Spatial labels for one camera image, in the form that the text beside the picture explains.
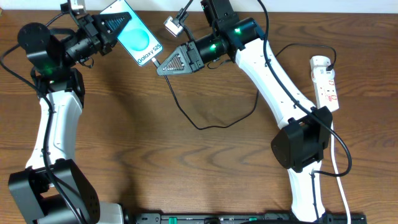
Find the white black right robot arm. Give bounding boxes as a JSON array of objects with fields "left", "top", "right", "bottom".
[{"left": 157, "top": 0, "right": 332, "bottom": 222}]

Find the blue Galaxy smartphone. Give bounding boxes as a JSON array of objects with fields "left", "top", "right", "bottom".
[{"left": 100, "top": 0, "right": 163, "bottom": 67}]

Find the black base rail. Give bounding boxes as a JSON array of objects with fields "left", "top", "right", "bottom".
[{"left": 124, "top": 210, "right": 368, "bottom": 224}]

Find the white power strip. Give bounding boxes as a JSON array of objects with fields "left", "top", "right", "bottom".
[{"left": 310, "top": 55, "right": 339, "bottom": 112}]

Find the black charger cable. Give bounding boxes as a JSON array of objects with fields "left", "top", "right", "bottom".
[{"left": 151, "top": 43, "right": 337, "bottom": 131}]

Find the white power strip cord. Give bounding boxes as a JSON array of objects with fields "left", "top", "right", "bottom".
[{"left": 327, "top": 121, "right": 352, "bottom": 224}]

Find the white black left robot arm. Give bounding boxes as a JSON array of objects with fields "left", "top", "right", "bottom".
[{"left": 8, "top": 12, "right": 131, "bottom": 223}]

